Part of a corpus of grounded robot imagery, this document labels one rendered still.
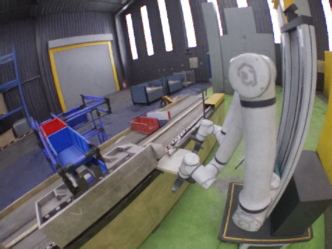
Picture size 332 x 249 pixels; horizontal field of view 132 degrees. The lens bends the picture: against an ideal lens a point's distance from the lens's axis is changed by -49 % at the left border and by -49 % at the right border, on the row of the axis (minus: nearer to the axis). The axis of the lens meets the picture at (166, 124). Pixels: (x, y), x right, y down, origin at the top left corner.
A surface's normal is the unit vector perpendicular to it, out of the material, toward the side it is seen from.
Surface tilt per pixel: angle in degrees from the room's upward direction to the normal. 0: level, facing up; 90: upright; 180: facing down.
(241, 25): 90
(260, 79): 88
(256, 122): 89
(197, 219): 0
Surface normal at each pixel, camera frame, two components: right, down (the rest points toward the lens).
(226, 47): -0.57, 0.41
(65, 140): 0.82, 0.18
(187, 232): -0.15, -0.90
